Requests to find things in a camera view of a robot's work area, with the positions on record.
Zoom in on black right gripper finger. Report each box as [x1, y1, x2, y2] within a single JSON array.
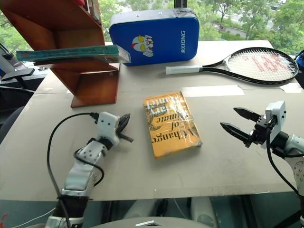
[[233, 107, 262, 123], [219, 122, 252, 144]]

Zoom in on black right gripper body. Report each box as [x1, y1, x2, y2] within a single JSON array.
[[244, 114, 278, 149]]

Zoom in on yellow paperback book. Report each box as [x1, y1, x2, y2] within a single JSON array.
[[143, 91, 203, 160]]

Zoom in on teal plastic-wrapped book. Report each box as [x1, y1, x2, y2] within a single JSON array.
[[16, 44, 132, 64]]

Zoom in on grey upright book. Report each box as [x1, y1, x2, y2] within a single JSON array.
[[85, 0, 102, 22]]

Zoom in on wooden bookshelf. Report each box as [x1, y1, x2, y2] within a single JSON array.
[[0, 0, 121, 109]]

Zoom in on black tennis racket white grip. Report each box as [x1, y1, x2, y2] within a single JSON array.
[[165, 47, 299, 86]]

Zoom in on white rounded leg shape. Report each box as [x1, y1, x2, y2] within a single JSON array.
[[190, 197, 219, 227]]

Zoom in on grey rounded robot torso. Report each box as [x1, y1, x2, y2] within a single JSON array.
[[90, 215, 216, 228]]

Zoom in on blue RXIONG kick pad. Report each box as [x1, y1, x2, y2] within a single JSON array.
[[109, 8, 200, 67]]

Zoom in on black office chair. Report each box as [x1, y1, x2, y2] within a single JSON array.
[[0, 67, 36, 145]]

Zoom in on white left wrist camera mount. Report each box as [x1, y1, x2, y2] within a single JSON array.
[[95, 112, 121, 146]]

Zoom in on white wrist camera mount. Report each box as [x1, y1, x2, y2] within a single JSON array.
[[260, 100, 287, 150], [95, 112, 121, 146]]

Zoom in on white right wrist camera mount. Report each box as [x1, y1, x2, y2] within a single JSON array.
[[260, 100, 287, 150]]

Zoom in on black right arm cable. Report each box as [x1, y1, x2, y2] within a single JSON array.
[[266, 127, 302, 198]]

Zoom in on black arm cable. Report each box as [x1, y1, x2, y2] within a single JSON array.
[[46, 112, 105, 228], [266, 127, 302, 198]]

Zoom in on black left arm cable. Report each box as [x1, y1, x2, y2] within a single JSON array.
[[46, 112, 105, 228]]

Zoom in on blue object with black strap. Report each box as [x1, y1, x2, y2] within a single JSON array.
[[294, 49, 304, 72]]

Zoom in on thin white cable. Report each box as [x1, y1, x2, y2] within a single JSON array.
[[13, 206, 57, 228]]

